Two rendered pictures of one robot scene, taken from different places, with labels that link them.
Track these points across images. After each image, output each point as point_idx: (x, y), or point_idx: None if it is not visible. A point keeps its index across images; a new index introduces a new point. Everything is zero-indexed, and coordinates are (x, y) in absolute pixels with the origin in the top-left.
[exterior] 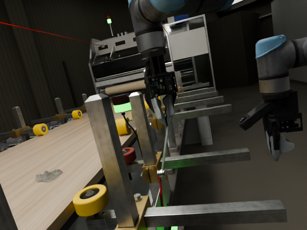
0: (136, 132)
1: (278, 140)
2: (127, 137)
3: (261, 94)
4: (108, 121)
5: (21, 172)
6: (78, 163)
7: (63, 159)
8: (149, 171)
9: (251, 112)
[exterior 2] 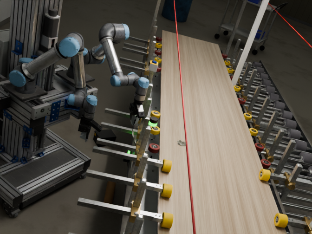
0: (158, 176)
1: None
2: None
3: (93, 118)
4: (146, 102)
5: (204, 153)
6: (175, 148)
7: (189, 156)
8: None
9: (96, 125)
